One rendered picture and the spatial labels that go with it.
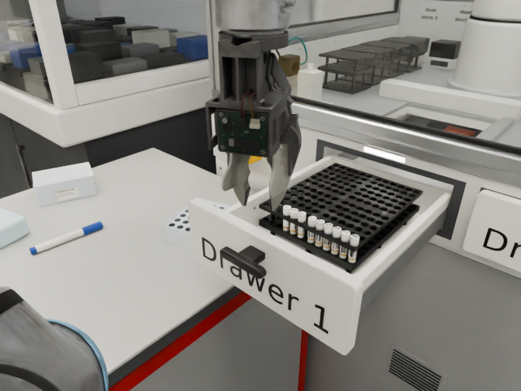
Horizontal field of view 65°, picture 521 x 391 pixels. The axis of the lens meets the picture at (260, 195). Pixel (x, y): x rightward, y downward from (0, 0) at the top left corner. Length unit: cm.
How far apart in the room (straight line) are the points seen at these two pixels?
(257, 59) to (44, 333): 29
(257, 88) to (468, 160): 42
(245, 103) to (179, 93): 101
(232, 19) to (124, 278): 50
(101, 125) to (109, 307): 68
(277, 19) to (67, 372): 34
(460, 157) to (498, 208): 10
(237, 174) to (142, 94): 86
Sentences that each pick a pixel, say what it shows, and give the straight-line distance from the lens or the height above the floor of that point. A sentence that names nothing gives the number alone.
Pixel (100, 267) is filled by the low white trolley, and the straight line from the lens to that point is 81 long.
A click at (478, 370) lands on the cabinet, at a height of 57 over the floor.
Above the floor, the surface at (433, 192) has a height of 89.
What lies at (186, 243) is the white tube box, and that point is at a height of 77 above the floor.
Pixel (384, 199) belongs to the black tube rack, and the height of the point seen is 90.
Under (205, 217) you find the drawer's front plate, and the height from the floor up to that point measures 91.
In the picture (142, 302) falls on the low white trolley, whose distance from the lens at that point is 71.
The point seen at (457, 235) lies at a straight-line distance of 79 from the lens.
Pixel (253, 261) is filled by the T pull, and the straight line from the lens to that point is 52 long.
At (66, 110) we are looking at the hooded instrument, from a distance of 123.
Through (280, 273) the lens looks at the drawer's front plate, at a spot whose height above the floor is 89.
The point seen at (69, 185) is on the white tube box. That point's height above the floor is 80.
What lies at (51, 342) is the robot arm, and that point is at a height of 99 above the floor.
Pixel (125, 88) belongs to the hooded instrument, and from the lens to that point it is 130.
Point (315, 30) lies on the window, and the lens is 83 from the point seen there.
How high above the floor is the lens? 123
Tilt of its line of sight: 29 degrees down
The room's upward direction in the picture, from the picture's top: straight up
